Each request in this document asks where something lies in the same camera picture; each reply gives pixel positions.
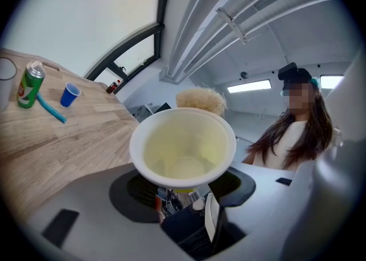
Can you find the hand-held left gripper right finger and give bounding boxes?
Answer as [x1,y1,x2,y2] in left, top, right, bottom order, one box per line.
[204,166,313,260]

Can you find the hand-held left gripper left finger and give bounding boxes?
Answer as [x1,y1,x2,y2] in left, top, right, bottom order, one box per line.
[26,162,198,261]

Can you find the blue plastic cup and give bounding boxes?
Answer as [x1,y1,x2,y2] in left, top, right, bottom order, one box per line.
[59,82,82,108]

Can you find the white mug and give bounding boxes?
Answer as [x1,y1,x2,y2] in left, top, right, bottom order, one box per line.
[0,57,18,112]

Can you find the person's dark trousers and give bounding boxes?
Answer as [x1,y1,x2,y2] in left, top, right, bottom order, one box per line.
[160,204,220,256]

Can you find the person's white shirt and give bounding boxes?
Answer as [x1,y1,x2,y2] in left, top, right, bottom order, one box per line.
[253,119,318,171]

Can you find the rectangular ceiling light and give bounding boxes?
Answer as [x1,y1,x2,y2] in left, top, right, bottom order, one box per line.
[227,79,272,94]
[320,74,344,90]

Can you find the person's head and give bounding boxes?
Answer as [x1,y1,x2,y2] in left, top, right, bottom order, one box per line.
[281,79,317,115]

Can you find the cola bottle with red cap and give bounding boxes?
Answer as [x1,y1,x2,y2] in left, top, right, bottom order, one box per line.
[105,79,121,95]

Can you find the teal plastic stick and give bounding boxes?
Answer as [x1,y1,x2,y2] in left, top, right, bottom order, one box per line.
[35,91,68,125]

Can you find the black-framed casement window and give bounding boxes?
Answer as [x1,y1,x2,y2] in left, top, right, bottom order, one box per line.
[84,22,166,86]

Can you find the green soda can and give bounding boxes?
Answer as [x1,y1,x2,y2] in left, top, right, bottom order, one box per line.
[16,60,46,109]

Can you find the white ceiling ducts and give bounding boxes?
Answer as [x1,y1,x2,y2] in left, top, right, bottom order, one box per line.
[158,0,341,83]

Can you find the large fixed window pane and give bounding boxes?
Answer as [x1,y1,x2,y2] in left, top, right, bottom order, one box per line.
[0,0,176,77]

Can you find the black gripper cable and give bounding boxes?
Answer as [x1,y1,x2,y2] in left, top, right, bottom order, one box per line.
[156,188,184,216]

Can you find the black head-mounted camera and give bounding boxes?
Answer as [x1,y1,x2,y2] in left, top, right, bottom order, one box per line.
[277,62,313,84]

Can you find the white duct hanger bracket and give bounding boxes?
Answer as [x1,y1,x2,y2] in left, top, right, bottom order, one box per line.
[216,7,248,45]

